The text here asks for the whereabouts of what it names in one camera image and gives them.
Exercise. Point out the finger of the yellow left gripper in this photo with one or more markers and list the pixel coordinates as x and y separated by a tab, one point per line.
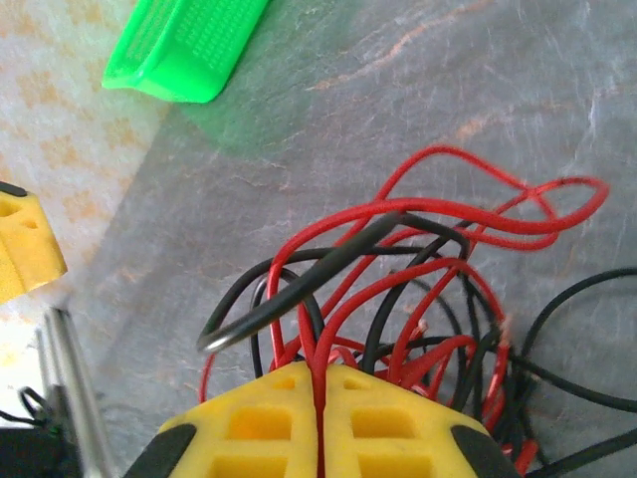
30	249

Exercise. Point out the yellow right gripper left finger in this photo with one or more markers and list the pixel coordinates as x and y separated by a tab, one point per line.
298	448

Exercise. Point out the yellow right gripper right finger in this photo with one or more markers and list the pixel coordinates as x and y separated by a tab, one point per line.
433	448

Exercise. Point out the green plastic basket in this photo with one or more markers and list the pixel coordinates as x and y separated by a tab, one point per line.
164	50

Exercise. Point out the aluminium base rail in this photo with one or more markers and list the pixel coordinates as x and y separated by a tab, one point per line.
74	378

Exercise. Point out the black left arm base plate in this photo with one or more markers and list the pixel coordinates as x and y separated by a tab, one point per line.
30	448

